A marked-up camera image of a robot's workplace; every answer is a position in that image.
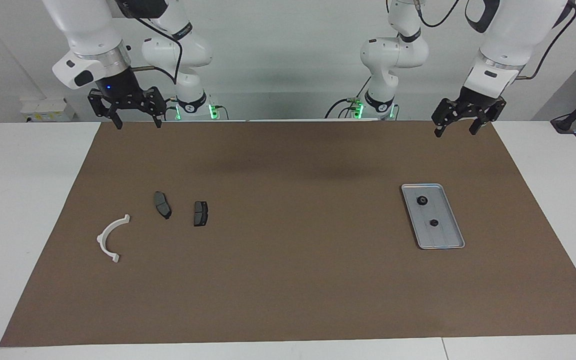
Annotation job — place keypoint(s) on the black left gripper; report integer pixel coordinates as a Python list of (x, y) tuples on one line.
[(483, 102)]

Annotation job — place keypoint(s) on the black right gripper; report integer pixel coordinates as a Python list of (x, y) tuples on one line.
[(118, 87)]

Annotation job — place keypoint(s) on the large black flanged bearing gear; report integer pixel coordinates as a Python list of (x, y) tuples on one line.
[(422, 201)]

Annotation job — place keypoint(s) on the small black bearing gear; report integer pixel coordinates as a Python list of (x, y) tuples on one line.
[(434, 223)]

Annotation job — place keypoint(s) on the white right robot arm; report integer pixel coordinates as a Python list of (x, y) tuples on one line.
[(88, 30)]

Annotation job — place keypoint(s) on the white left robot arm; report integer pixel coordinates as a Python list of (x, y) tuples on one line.
[(513, 35)]

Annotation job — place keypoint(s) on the rectangular silver metal tray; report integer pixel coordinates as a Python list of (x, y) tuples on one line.
[(440, 237)]

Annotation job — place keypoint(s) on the dark grey curved brake pad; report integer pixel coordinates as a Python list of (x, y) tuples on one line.
[(161, 202)]

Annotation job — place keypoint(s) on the dark grey rectangular brake pad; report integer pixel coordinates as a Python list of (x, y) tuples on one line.
[(200, 213)]

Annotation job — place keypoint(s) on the brown table mat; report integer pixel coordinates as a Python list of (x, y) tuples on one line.
[(288, 280)]

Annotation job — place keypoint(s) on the white curved plastic bracket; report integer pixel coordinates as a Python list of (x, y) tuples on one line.
[(100, 240)]

